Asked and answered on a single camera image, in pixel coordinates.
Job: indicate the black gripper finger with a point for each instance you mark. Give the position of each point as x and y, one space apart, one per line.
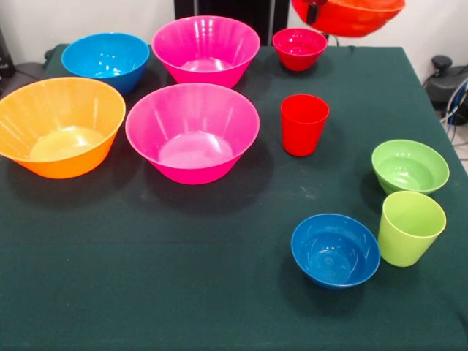
312 14

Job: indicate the small magenta bowl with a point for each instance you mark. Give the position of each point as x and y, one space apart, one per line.
300 49

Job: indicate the red-orange wide bowl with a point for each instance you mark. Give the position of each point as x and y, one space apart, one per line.
351 18

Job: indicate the red plastic cup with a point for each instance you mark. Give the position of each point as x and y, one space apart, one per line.
303 131

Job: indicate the large pink bowl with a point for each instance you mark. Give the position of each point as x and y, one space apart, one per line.
205 51
192 135

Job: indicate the lime green plastic cup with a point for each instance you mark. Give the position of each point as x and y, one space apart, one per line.
411 228

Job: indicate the small dark blue bowl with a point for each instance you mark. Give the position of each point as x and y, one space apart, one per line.
335 251

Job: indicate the small green bowl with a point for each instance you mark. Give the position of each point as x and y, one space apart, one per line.
410 166

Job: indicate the light blue bowl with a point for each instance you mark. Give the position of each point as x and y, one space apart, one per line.
106 60

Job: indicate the large orange bowl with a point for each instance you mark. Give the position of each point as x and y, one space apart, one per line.
60 128

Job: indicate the dark green table cloth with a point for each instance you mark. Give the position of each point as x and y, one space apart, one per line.
146 256

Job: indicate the black device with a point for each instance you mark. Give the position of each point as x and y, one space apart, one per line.
5 55

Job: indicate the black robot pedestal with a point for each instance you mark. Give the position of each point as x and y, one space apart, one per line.
234 9

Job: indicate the black pedestal foot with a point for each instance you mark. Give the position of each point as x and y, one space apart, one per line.
442 84
27 69

